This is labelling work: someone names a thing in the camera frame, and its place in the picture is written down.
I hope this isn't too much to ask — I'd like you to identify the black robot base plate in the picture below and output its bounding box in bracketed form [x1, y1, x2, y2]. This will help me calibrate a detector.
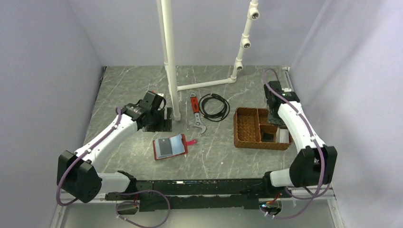
[105, 178, 289, 212]

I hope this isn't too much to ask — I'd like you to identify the brown woven divided basket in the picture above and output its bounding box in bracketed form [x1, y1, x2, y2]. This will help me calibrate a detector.
[233, 107, 293, 151]

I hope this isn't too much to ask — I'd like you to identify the red handled adjustable wrench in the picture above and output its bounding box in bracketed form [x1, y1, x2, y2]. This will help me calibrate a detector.
[190, 93, 206, 134]

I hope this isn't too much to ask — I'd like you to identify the black coiled cable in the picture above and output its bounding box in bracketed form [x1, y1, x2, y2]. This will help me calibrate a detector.
[199, 93, 230, 122]

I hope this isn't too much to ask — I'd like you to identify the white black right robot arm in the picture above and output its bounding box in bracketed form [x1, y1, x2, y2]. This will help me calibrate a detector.
[262, 91, 337, 197]

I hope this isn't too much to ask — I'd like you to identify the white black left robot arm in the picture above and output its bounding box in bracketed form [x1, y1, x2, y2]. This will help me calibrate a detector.
[56, 105, 172, 206]

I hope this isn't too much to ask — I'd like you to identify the white cards stack in basket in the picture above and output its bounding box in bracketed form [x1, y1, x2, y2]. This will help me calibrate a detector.
[275, 128, 290, 144]

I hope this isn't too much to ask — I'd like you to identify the white PVC pipe frame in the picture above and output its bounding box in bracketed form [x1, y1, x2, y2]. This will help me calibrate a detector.
[156, 0, 260, 121]

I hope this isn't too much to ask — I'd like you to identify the red card holder wallet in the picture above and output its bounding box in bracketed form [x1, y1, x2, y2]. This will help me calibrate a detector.
[153, 134, 198, 161]

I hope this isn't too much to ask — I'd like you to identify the aluminium rail frame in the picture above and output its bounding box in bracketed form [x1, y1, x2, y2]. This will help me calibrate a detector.
[50, 66, 345, 228]

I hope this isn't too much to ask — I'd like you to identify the black card in basket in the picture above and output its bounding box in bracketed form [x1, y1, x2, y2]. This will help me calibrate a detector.
[261, 132, 276, 143]

